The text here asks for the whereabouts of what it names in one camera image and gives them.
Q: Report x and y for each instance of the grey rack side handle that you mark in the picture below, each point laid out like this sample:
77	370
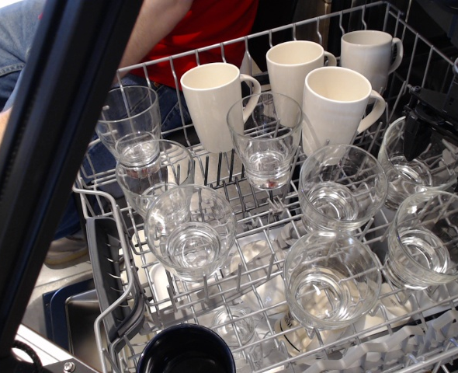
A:
110	278

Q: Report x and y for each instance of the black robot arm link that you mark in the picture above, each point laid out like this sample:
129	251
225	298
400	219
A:
74	56

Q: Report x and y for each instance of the tall clear glass centre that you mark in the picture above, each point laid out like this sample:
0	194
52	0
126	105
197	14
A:
266	133

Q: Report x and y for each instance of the tall clear glass left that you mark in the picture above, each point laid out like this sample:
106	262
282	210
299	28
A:
128	123

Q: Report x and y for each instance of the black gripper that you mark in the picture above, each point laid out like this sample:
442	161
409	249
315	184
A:
435	40

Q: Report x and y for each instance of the white ceramic mug left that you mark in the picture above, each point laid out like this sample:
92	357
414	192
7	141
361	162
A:
210	90

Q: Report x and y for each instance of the white sneaker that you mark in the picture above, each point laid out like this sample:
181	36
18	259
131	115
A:
66	250

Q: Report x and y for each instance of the white ceramic mug front right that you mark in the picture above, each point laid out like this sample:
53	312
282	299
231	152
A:
338	104

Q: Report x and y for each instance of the small clear glass lower rack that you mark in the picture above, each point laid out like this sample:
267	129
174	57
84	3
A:
235	326

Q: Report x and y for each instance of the round clear glass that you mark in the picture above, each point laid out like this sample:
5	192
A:
422	241
190	229
341	187
331	280

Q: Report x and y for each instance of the white ceramic mug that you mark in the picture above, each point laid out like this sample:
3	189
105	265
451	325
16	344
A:
210	90
338	104
290	62
374	54

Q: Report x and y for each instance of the round clear glass front centre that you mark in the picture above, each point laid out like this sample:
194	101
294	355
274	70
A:
331	280

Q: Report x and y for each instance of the white ceramic mug middle back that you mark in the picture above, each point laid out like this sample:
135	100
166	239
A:
290	62

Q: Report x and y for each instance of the round clear glass centre right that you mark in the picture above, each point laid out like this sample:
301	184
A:
341	187

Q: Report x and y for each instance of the grey wire dishwasher rack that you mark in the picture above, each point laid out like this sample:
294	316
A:
405	332

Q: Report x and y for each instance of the white ceramic mug far right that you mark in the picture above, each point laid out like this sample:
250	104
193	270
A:
374	54

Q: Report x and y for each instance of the round clear glass front left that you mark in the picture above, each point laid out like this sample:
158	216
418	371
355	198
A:
190	229

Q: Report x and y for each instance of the dark blue mug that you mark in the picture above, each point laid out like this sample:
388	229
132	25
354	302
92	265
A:
186	348

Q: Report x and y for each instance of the tall clear glass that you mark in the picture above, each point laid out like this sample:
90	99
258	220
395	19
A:
128	123
266	133

